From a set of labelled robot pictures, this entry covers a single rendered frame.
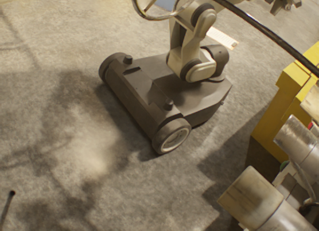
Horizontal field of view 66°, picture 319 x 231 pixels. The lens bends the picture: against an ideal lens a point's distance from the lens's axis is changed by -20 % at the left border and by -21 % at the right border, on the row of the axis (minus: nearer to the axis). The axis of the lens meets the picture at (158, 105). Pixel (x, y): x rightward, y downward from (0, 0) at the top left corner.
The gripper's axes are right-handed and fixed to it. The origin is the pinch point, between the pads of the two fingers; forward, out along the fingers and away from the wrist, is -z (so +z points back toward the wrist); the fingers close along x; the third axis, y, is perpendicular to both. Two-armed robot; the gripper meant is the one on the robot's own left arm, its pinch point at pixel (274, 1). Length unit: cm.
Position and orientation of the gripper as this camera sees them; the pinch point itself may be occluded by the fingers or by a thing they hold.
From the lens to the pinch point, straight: 87.2
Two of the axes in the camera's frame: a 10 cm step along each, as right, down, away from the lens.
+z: 5.5, -7.8, -2.9
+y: 6.8, 6.2, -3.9
